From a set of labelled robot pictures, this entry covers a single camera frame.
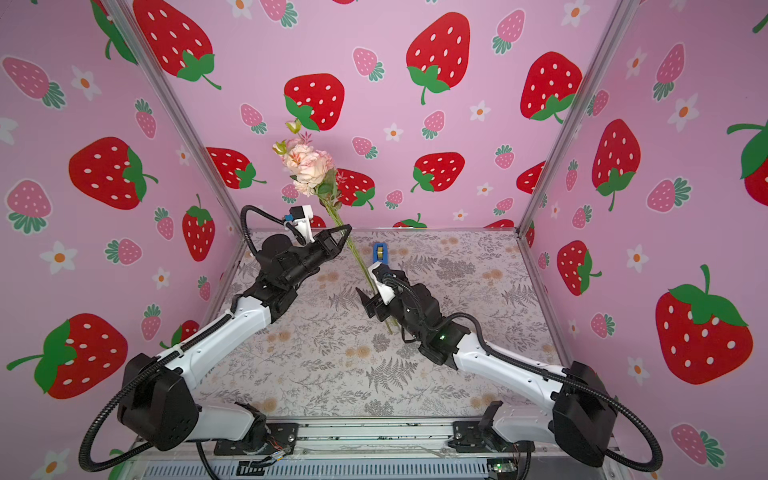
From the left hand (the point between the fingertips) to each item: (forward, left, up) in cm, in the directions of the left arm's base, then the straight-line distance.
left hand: (354, 228), depth 71 cm
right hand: (-10, -3, -9) cm, 14 cm away
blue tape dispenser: (+19, -5, -31) cm, 37 cm away
